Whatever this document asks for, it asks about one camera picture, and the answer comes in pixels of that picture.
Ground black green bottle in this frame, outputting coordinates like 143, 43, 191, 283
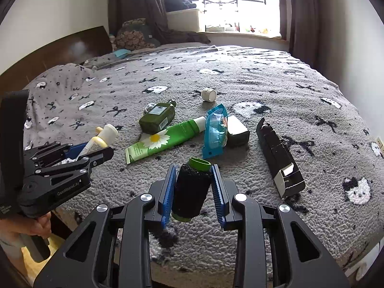
171, 157, 213, 223

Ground person's left hand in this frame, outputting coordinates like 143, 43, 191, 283
0, 214, 51, 239

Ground blue plastic packet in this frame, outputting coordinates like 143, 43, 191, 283
202, 103, 229, 159

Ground green daisy print tube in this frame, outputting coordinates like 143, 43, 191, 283
124, 116, 207, 165

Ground yellow and white tube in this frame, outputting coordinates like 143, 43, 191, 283
76, 124, 119, 161

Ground small black box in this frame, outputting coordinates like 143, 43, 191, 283
225, 115, 250, 148

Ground dark clothes pile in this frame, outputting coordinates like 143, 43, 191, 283
163, 0, 197, 12

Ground white round cap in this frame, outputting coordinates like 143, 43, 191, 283
201, 88, 217, 102

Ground dark wooden headboard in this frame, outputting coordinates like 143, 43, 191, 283
0, 25, 113, 90

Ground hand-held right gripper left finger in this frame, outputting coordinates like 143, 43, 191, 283
33, 164, 177, 288

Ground white storage box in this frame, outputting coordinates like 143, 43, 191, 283
166, 8, 207, 33

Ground grey printed blanket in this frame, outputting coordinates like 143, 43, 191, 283
22, 44, 384, 276

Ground brown patterned pillow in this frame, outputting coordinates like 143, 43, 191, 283
115, 18, 161, 51

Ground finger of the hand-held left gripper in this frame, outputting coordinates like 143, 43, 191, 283
34, 148, 115, 187
25, 143, 88, 169

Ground colourful windowsill trinkets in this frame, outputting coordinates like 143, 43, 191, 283
246, 25, 269, 35

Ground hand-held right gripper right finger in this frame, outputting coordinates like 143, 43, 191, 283
210, 164, 350, 288

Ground long black carton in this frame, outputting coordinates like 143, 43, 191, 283
256, 118, 306, 200

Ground brown curtain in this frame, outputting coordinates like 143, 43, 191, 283
276, 0, 323, 66
108, 0, 210, 45

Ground dark green bottle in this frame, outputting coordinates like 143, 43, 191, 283
139, 100, 177, 134

